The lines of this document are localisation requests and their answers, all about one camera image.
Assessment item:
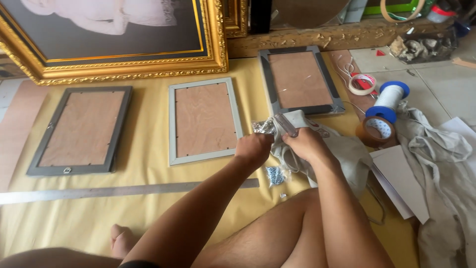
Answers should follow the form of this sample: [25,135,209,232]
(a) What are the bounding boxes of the person's left hand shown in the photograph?
[234,132,276,168]

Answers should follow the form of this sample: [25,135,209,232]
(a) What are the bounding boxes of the person's right hand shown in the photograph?
[281,127,328,164]

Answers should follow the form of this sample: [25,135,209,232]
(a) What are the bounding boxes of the clear bag of metal hangers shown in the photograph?
[252,119,278,137]

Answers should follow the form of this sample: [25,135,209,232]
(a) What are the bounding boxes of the clear-handled screwdriver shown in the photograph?
[284,113,299,138]

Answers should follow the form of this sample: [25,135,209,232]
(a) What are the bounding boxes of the small bag of blue screws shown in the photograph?
[265,166,289,187]

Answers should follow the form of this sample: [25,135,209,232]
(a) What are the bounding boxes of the beige cloth bag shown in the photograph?
[270,109,373,199]

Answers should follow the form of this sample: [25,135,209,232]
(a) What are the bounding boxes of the white masking tape roll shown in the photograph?
[348,73,377,96]

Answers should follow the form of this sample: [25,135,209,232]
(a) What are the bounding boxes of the brown packing tape roll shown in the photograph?
[356,116,397,149]

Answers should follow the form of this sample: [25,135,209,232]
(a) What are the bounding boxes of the red utility knife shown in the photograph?
[351,72,378,96]

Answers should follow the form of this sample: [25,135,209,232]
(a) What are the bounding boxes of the person's right leg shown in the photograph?
[191,188,331,268]

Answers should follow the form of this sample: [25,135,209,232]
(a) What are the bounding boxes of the person's leg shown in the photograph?
[0,247,124,268]
[191,188,331,268]

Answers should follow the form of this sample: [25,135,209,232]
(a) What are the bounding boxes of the rough wooden beam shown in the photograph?
[226,18,455,59]

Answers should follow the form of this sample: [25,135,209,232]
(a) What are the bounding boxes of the white thread spool blue ends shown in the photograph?
[365,81,411,124]

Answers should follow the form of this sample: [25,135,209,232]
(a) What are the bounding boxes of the white cardboard sheets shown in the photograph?
[369,145,431,225]

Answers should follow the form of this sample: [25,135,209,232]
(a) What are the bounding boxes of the black upright panel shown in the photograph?
[249,0,273,35]

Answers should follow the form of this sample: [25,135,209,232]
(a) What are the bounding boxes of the round brown board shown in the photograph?
[271,0,351,30]

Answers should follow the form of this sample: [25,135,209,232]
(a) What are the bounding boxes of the yellow paper sheet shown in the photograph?
[0,52,419,268]

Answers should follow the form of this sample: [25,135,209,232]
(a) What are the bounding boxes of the grey crumpled cloth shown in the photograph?
[395,101,476,268]

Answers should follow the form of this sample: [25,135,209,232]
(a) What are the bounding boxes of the clear box of scraps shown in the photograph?
[388,29,459,65]

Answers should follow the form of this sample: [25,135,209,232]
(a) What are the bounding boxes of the long metal ruler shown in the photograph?
[0,178,260,205]

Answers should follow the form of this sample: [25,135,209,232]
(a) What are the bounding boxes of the wooden hoop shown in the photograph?
[380,0,427,24]

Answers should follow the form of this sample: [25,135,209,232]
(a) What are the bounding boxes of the person's left foot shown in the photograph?
[110,223,140,260]

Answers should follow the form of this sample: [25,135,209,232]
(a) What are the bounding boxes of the white jar red lid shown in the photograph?
[426,4,457,24]

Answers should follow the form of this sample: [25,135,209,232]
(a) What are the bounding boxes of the person's left leg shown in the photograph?
[0,247,124,268]

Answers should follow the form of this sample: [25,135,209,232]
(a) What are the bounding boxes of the pinkish brown board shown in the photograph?
[0,80,49,193]

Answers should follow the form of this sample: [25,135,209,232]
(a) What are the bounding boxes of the plastic-wrapped dark grey picture frame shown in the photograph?
[257,45,346,117]

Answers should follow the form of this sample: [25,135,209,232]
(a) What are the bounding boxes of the light grey picture frame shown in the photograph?
[168,77,244,167]

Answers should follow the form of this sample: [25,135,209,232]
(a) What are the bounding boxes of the white string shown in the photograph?
[336,55,369,114]

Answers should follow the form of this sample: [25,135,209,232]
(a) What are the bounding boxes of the narrow ornate gold frame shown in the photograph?
[222,0,248,38]

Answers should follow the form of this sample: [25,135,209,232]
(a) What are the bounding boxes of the green frame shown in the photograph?
[362,0,421,16]

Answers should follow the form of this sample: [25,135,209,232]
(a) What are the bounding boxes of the large ornate gold picture frame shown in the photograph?
[0,0,229,86]

